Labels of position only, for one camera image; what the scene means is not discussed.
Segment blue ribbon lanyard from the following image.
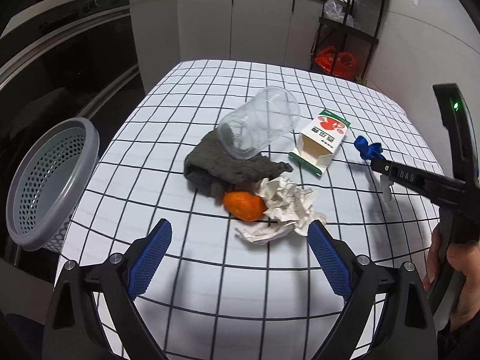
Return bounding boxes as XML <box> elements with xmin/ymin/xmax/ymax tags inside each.
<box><xmin>353</xmin><ymin>135</ymin><xmax>386</xmax><ymax>161</ymax></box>

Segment white red green carton box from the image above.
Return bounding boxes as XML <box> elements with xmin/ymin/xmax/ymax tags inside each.
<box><xmin>289</xmin><ymin>109</ymin><xmax>351</xmax><ymax>178</ymax></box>

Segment white paper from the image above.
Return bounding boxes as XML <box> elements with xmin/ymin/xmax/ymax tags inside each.
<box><xmin>235</xmin><ymin>176</ymin><xmax>327</xmax><ymax>245</ymax></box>

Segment orange tangerine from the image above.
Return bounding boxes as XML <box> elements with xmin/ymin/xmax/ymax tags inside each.
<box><xmin>222</xmin><ymin>190</ymin><xmax>267</xmax><ymax>222</ymax></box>

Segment grey kitchen cabinets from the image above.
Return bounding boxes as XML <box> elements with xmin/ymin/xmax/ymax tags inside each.
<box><xmin>129</xmin><ymin>0</ymin><xmax>323</xmax><ymax>91</ymax></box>

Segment person's right hand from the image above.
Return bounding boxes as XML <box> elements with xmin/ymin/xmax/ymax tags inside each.
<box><xmin>422</xmin><ymin>225</ymin><xmax>480</xmax><ymax>332</ymax></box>

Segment grey perforated waste basket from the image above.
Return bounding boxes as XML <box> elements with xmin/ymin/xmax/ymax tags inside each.
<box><xmin>6</xmin><ymin>118</ymin><xmax>100</xmax><ymax>253</ymax></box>

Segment red plastic bag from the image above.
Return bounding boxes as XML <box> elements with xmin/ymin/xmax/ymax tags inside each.
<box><xmin>314</xmin><ymin>46</ymin><xmax>358</xmax><ymax>80</ymax></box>

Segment black metal shelf rack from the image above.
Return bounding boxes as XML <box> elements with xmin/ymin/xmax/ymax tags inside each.
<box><xmin>310</xmin><ymin>0</ymin><xmax>389</xmax><ymax>83</ymax></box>

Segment dark grey cloth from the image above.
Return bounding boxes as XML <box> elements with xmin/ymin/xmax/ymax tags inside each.
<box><xmin>183</xmin><ymin>129</ymin><xmax>293</xmax><ymax>200</ymax></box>

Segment clear plastic bag on shelf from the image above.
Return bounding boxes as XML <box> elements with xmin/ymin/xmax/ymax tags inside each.
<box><xmin>323</xmin><ymin>0</ymin><xmax>355</xmax><ymax>27</ymax></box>

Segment black built-in oven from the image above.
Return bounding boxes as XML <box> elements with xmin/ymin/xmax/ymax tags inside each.
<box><xmin>1</xmin><ymin>0</ymin><xmax>144</xmax><ymax>260</ymax></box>

